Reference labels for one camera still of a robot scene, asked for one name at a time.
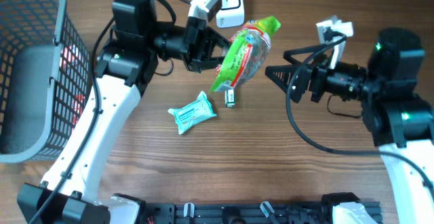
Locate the white barcode scanner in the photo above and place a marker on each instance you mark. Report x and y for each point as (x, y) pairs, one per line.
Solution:
(231, 14)

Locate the grey plastic shopping basket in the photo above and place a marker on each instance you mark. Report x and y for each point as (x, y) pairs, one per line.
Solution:
(45, 79)

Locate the green candy bag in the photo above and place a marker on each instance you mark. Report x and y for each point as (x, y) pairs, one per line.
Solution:
(249, 49)

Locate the teal tissue pack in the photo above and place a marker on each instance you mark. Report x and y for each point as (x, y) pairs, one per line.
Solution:
(193, 113)

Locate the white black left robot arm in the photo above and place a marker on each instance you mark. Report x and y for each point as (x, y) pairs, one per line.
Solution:
(124, 60)

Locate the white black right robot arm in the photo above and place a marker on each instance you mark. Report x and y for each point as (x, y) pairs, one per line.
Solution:
(399, 120)

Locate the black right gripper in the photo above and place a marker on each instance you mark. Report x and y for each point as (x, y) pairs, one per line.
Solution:
(317, 74)

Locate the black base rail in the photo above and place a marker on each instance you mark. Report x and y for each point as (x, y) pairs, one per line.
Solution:
(295, 212)

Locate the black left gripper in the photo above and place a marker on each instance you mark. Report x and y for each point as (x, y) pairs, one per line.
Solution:
(199, 39)

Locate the green white gum pack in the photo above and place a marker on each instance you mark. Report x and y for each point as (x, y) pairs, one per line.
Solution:
(229, 96)

